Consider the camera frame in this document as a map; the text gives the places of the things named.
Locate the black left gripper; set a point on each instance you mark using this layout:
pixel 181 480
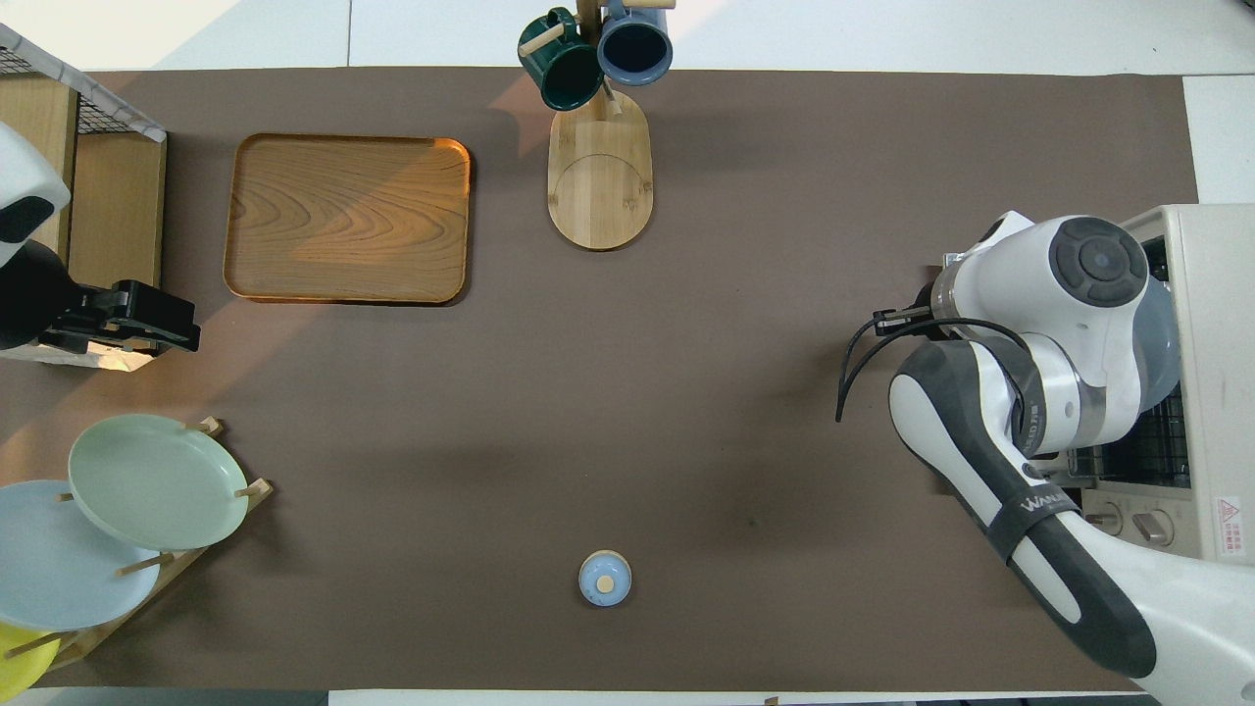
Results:
pixel 147 309

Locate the pale green plate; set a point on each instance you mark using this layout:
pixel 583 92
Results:
pixel 157 480

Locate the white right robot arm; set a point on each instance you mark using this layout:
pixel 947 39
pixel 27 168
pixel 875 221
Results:
pixel 1069 392

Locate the brown table mat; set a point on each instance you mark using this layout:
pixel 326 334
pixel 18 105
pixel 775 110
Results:
pixel 588 392

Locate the cream toaster oven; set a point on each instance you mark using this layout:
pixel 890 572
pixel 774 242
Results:
pixel 1221 392

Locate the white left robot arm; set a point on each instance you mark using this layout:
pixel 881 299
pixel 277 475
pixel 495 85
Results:
pixel 25 176

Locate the light blue serving plate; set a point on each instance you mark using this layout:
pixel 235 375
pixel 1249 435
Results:
pixel 1162 343

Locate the blue mug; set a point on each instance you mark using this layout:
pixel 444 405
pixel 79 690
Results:
pixel 635 47

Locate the wooden shelf unit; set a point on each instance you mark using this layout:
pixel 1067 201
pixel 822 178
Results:
pixel 118 216

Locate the wooden serving tray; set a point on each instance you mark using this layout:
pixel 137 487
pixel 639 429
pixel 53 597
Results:
pixel 343 221

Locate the wooden plate rack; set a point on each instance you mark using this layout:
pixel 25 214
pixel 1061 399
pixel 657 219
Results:
pixel 186 561

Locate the oven control knob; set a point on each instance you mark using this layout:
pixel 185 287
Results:
pixel 1153 528
pixel 1108 521

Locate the wooden mug tree stand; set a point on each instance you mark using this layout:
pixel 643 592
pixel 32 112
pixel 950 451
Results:
pixel 600 186

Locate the light blue racked plate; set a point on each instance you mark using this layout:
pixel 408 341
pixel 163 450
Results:
pixel 49 569

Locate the dark green mug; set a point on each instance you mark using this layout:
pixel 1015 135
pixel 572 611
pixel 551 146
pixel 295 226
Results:
pixel 569 74

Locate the yellow plate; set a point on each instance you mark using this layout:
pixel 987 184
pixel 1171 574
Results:
pixel 20 667

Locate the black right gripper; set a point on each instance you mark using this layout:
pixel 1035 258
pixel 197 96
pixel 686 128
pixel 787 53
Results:
pixel 907 322

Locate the small blue lidded jar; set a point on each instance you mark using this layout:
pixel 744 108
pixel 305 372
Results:
pixel 605 580

